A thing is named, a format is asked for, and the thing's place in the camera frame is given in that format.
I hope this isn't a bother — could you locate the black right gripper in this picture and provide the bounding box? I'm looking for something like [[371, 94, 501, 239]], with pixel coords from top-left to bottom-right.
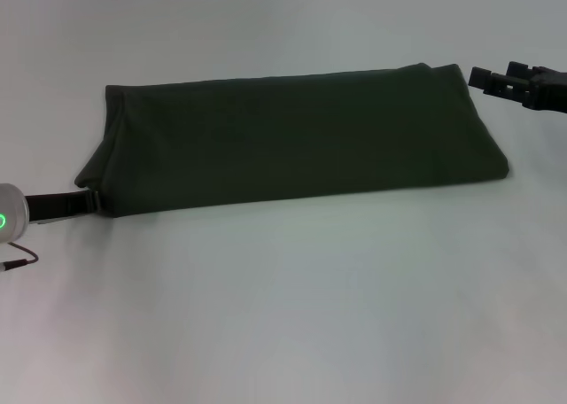
[[467, 60, 567, 115]]

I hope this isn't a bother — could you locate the left arm cable with plug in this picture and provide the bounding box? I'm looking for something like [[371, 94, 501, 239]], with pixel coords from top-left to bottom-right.
[[0, 241, 40, 273]]

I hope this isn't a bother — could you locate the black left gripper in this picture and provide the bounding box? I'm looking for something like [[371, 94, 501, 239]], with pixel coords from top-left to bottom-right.
[[24, 188, 106, 226]]

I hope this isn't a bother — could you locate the dark green printed shirt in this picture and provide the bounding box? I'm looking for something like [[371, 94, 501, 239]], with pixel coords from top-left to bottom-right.
[[73, 61, 510, 220]]

